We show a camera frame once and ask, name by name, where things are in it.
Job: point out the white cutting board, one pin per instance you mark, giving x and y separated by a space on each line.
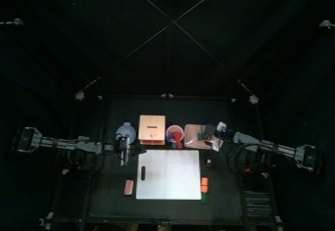
169 176

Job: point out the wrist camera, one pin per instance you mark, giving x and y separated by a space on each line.
121 142
208 133

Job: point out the small metal cup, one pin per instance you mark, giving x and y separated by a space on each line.
208 161

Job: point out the vertical metal frame pole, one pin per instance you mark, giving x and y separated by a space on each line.
168 62

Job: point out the small blue square piece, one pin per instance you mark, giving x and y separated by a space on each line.
175 146

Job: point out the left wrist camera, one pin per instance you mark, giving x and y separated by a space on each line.
121 142

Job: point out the wooden plate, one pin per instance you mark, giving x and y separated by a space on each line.
193 137

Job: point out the blue-grey bowl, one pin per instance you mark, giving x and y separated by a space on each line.
125 129

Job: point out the green toy carrot top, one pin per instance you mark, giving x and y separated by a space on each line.
204 198

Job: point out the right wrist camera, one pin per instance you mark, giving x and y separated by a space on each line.
208 133

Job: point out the red plastic utensil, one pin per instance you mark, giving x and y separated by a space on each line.
179 132

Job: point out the pink rectangular toy block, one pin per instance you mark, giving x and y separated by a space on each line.
128 187

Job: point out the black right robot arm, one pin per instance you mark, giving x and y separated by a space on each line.
269 147

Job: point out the red plastic cup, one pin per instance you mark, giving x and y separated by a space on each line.
169 132

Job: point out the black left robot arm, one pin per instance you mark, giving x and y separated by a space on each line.
56 142

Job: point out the small metal frame clamp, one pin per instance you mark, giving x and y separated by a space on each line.
253 98
78 95
16 22
324 23

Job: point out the black backdrop cloth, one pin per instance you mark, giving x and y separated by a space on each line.
65 62

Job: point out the wooden box with red drawer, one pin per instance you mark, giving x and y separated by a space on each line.
151 127

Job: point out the black sheet with white text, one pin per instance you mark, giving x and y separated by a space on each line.
256 205

